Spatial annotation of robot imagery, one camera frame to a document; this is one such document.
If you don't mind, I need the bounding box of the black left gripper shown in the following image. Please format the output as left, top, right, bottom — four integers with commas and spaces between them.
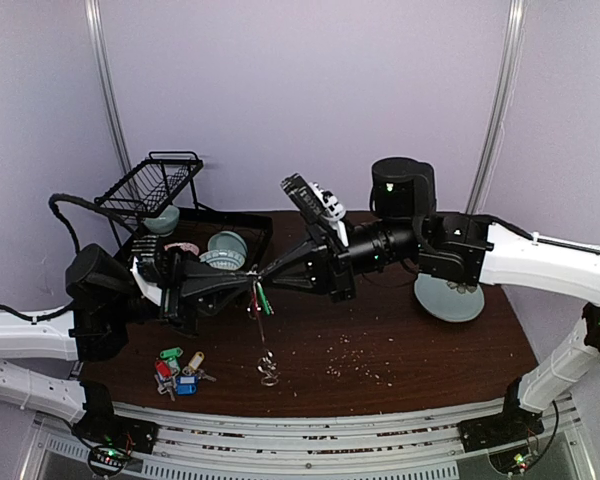
108, 243, 252, 338

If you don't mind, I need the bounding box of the green key tag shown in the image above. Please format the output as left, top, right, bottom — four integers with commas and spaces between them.
256, 282, 274, 316
159, 347, 184, 362

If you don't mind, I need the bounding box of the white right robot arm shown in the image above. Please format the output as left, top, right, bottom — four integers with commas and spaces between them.
259, 157, 600, 442

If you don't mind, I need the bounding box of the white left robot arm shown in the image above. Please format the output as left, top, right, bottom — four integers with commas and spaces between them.
0, 239, 261, 444

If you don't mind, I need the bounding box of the silver keys bunch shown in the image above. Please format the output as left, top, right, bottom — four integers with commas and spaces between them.
154, 369, 217, 401

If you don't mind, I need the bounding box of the yellow blue patterned bowl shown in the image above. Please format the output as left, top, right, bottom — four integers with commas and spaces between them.
199, 249, 246, 271

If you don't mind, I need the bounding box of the red patterned bowl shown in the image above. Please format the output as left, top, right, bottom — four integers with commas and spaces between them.
164, 242, 200, 255

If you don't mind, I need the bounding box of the light blue bowl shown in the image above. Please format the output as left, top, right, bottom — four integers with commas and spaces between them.
207, 230, 248, 258

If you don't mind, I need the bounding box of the celadon green bowl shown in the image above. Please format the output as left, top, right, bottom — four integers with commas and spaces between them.
142, 205, 180, 237

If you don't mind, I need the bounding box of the blue key tag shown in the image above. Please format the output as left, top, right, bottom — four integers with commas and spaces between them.
176, 376, 198, 396

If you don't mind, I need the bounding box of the light blue flower plate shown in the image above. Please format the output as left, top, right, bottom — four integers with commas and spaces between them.
414, 275, 485, 323

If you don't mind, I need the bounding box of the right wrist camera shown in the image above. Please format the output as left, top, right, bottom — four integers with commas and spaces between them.
281, 173, 349, 247

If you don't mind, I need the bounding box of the black wire dish rack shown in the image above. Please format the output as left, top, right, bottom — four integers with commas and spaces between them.
94, 151, 273, 269

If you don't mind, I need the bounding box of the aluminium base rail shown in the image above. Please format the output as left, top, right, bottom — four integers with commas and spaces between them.
20, 396, 598, 479

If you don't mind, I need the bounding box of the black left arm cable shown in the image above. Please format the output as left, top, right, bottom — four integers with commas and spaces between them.
47, 192, 146, 256

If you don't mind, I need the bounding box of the left aluminium wall post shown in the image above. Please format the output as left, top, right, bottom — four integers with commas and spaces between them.
84, 0, 132, 174

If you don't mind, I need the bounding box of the aluminium wall post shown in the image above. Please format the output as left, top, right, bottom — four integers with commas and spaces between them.
84, 0, 132, 174
465, 0, 528, 214

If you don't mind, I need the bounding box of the right aluminium wall post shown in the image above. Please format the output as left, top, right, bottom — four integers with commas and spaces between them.
465, 0, 528, 214

